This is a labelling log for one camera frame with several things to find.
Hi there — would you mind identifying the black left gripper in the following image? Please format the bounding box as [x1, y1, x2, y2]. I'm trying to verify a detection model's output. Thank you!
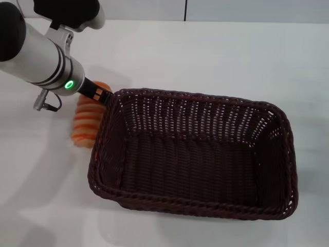
[76, 76, 113, 106]

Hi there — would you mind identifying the black and white wrist camera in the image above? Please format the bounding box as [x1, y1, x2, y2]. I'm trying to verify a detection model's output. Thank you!
[33, 0, 106, 33]

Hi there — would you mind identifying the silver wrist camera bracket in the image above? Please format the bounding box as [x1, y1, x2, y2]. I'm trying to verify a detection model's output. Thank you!
[45, 22, 75, 57]

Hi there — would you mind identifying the orange striped bread loaf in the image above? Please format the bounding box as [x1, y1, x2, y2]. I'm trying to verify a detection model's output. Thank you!
[71, 80, 109, 150]

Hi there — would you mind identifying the dark brown woven basket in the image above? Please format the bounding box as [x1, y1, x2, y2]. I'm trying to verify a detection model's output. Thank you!
[87, 88, 300, 221]

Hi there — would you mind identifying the black cable with metal plug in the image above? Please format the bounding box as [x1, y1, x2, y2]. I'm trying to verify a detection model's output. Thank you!
[32, 89, 62, 112]

